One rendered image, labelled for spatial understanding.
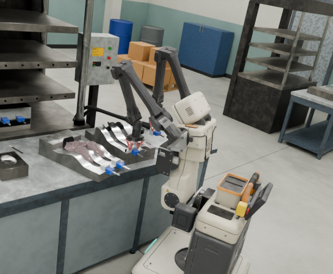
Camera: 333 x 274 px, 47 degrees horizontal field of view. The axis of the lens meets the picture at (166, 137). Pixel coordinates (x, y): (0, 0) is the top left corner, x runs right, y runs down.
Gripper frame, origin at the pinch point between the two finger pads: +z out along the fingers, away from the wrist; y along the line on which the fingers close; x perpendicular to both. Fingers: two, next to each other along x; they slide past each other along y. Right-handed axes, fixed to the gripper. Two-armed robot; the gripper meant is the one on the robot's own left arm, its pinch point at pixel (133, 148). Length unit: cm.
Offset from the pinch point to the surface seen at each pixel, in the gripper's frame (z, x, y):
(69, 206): 29, 4, 47
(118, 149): 2.7, -7.0, 6.8
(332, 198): 89, 48, -271
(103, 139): 3.7, -24.9, 6.8
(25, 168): 6, -12, 69
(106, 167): 3.0, 9.9, 28.3
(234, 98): 59, -187, -373
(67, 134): 0.4, -34.8, 29.8
